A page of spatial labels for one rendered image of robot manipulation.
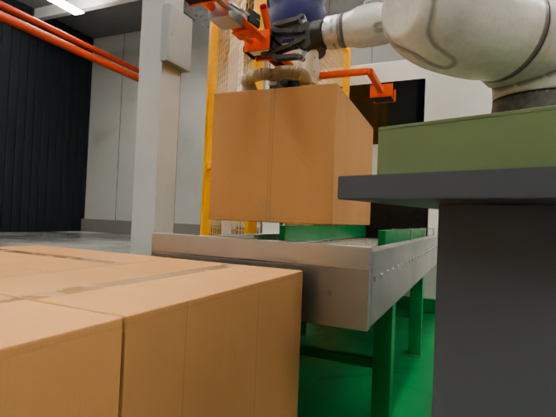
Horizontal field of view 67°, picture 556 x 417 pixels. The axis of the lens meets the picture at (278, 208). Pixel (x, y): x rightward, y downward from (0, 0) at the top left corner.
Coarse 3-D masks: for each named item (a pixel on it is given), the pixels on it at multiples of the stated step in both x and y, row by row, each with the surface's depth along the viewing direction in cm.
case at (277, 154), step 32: (224, 96) 133; (256, 96) 128; (288, 96) 124; (320, 96) 121; (224, 128) 132; (256, 128) 128; (288, 128) 124; (320, 128) 120; (352, 128) 139; (224, 160) 132; (256, 160) 127; (288, 160) 124; (320, 160) 120; (352, 160) 140; (224, 192) 131; (256, 192) 127; (288, 192) 123; (320, 192) 120; (352, 224) 143
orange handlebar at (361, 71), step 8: (216, 0) 101; (224, 0) 102; (208, 8) 105; (224, 8) 104; (248, 24) 114; (232, 32) 117; (240, 32) 116; (248, 32) 116; (256, 32) 118; (240, 40) 121; (248, 40) 123; (264, 40) 123; (272, 64) 139; (288, 64) 139; (320, 72) 150; (328, 72) 149; (336, 72) 148; (344, 72) 147; (352, 72) 145; (360, 72) 144; (368, 72) 144; (376, 80) 151; (376, 88) 158
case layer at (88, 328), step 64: (0, 256) 109; (64, 256) 115; (128, 256) 122; (0, 320) 48; (64, 320) 49; (128, 320) 53; (192, 320) 65; (256, 320) 84; (0, 384) 39; (64, 384) 45; (128, 384) 53; (192, 384) 66; (256, 384) 85
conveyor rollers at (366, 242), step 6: (324, 240) 258; (330, 240) 265; (336, 240) 264; (342, 240) 271; (348, 240) 270; (354, 240) 277; (360, 240) 276; (366, 240) 283; (372, 240) 290; (366, 246) 219; (372, 246) 218
